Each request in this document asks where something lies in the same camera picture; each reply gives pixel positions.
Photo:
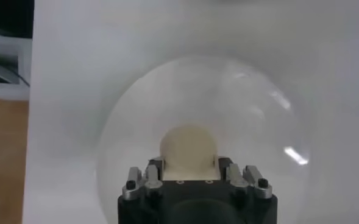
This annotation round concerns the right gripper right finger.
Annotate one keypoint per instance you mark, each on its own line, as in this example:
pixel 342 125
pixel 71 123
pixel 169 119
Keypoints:
pixel 234 175

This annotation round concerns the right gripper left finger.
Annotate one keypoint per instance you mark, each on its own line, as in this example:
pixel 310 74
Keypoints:
pixel 151 176

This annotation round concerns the white steamed baozi bun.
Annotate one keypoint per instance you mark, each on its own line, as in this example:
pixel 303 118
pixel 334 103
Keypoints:
pixel 188 152

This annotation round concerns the white round plate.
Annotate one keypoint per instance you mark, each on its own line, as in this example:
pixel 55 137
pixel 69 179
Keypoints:
pixel 243 121

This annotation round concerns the white side desk with label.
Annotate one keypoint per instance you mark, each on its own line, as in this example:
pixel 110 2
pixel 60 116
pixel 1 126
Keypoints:
pixel 5 91

